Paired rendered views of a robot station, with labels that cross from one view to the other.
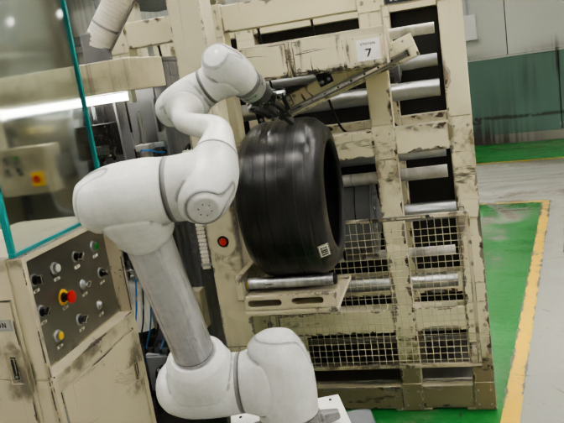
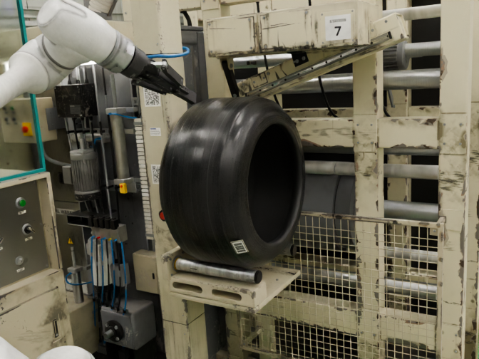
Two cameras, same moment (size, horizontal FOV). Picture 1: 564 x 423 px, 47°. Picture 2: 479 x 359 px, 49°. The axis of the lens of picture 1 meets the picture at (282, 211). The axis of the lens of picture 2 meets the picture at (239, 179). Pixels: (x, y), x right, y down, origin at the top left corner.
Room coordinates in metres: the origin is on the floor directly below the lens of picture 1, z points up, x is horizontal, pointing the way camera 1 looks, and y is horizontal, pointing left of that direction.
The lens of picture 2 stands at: (0.71, -0.58, 1.58)
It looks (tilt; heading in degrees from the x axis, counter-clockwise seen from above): 12 degrees down; 16
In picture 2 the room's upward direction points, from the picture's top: 4 degrees counter-clockwise
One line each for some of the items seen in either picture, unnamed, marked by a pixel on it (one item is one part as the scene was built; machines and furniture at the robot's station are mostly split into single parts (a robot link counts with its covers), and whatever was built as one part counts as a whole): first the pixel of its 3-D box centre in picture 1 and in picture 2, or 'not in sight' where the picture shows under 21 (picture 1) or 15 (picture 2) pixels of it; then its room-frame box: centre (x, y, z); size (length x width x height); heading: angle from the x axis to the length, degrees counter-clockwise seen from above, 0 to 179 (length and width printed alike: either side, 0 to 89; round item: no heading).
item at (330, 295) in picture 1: (291, 297); (216, 286); (2.34, 0.01, 0.84); 0.36 x 0.09 x 0.06; 75
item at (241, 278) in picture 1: (253, 272); (196, 251); (2.52, 0.15, 0.90); 0.40 x 0.03 x 0.10; 165
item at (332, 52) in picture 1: (314, 56); (290, 32); (2.73, -0.22, 1.71); 0.61 x 0.25 x 0.15; 75
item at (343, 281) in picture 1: (300, 294); (237, 282); (2.48, -0.02, 0.80); 0.37 x 0.36 x 0.02; 165
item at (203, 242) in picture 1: (200, 209); (148, 179); (2.52, 0.32, 1.19); 0.05 x 0.04 x 0.48; 165
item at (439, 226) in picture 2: (370, 295); (327, 294); (2.74, -0.33, 0.65); 0.90 x 0.02 x 0.70; 75
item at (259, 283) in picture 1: (290, 281); (216, 269); (2.34, 0.01, 0.90); 0.35 x 0.05 x 0.05; 75
